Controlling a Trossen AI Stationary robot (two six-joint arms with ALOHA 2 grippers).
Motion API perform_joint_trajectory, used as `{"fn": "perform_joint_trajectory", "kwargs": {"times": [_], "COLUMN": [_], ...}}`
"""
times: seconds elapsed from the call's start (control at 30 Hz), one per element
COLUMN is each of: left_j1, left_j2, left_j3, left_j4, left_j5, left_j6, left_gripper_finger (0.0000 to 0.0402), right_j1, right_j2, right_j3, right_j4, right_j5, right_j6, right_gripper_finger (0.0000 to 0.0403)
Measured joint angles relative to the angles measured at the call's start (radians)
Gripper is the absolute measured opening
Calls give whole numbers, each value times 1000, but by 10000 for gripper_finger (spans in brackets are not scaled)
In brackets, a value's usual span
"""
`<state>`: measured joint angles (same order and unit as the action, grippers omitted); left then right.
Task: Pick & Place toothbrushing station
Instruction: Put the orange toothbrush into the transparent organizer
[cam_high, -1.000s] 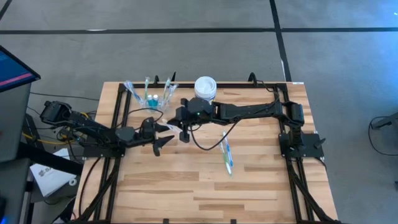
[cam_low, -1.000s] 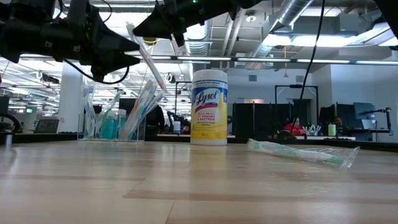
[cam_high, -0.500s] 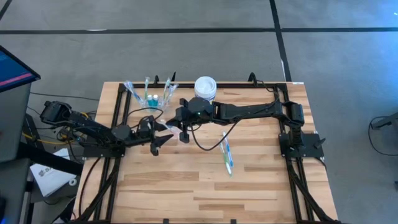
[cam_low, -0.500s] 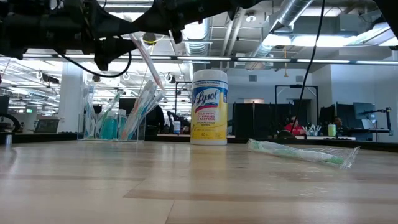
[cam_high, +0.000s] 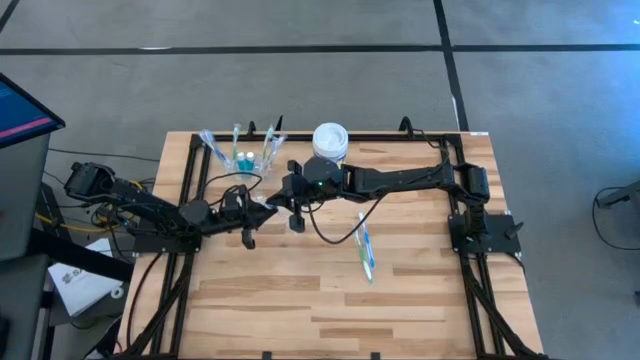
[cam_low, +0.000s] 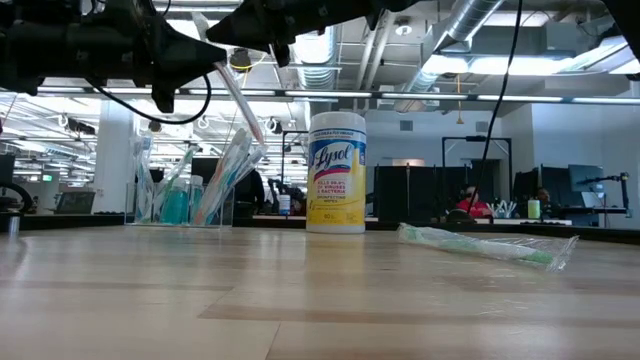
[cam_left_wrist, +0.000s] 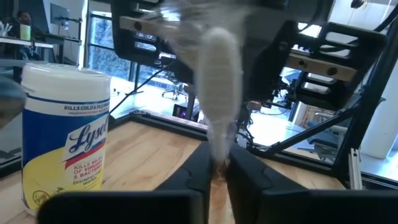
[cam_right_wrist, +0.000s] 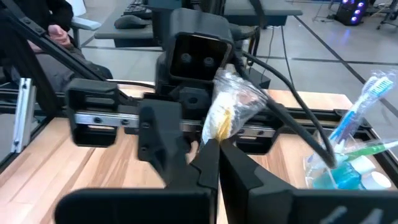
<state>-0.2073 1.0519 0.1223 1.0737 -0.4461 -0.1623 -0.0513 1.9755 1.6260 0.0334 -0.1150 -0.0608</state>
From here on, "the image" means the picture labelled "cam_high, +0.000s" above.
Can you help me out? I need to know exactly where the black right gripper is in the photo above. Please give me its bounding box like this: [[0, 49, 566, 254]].
[[268, 156, 346, 235]]

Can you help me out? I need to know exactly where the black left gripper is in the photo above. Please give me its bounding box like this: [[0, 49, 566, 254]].
[[219, 183, 279, 251]]

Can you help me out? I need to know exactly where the clear acrylic organizer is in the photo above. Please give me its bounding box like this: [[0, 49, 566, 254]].
[[217, 147, 275, 181]]

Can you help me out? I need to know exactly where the Lysol disinfecting wipes canister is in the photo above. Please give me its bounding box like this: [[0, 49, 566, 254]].
[[311, 121, 350, 169]]

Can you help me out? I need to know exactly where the black stand leg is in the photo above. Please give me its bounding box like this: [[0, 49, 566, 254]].
[[27, 227, 134, 284]]

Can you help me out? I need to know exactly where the white paper booklet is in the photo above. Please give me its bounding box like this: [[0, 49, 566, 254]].
[[47, 237, 125, 318]]

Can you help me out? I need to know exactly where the monitor with blue screen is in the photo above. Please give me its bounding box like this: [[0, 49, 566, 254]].
[[0, 72, 67, 151]]

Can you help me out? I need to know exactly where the grey furniture leg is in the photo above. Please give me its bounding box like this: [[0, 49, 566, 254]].
[[597, 179, 640, 209]]

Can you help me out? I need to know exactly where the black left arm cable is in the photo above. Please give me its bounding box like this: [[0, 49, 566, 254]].
[[198, 170, 265, 202]]

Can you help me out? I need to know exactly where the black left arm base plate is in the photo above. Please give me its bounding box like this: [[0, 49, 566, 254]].
[[131, 230, 204, 255]]

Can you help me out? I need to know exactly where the black aluminium table frame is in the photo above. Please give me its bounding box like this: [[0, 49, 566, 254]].
[[117, 114, 551, 360]]

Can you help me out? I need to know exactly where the black floor cable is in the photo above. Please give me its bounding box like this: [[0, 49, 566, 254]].
[[48, 146, 161, 164], [591, 185, 640, 252]]

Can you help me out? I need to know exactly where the yellow cable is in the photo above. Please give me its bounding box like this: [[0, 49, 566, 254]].
[[33, 178, 146, 235]]

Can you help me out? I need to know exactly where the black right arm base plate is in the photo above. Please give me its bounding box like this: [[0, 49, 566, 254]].
[[447, 213, 522, 255]]

